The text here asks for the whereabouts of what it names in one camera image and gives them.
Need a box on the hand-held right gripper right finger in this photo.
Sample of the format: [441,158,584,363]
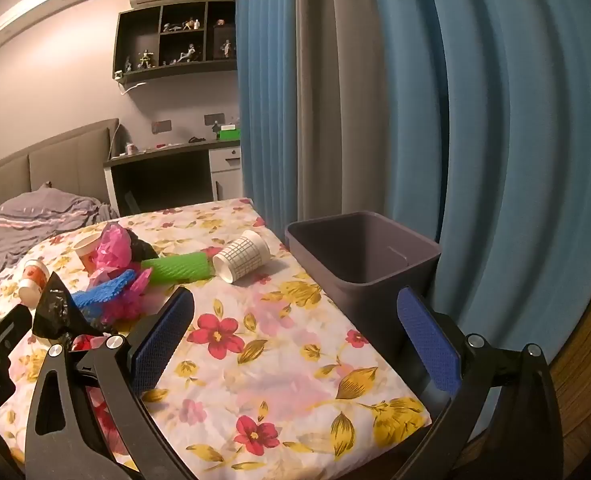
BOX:
[395,286,563,480]

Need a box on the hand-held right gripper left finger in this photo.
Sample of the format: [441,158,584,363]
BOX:
[25,286,196,480]

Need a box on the black plastic bag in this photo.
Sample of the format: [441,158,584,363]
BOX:
[32,270,121,348]
[125,231,158,263]

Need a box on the red print paper cup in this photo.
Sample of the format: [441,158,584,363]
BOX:
[16,258,51,306]

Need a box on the grey plastic trash bin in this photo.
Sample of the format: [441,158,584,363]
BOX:
[284,211,443,361]

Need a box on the green foam net sleeve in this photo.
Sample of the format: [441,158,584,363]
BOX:
[140,252,213,288]

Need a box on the blue foam net sleeve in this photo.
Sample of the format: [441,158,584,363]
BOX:
[70,269,138,311]

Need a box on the brown paper cup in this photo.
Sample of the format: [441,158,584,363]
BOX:
[72,234,103,273]

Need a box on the white grid paper cup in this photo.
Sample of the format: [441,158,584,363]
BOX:
[212,230,272,285]

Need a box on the floral bed sheet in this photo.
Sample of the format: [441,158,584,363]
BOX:
[0,197,432,480]

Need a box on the white drawer unit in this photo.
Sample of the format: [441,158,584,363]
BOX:
[209,147,243,202]

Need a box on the grey padded headboard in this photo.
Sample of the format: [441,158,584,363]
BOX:
[0,118,121,211]

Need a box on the dark top desk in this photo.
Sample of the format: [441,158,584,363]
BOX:
[104,139,243,216]

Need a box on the blue curtain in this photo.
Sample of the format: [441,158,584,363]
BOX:
[365,0,591,376]
[235,0,306,231]

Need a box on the grey curtain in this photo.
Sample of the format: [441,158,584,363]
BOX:
[295,0,393,226]

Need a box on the row of small figurines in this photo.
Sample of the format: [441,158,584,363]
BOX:
[125,17,236,71]

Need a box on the dark wall shelf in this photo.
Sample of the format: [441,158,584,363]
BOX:
[112,0,237,85]

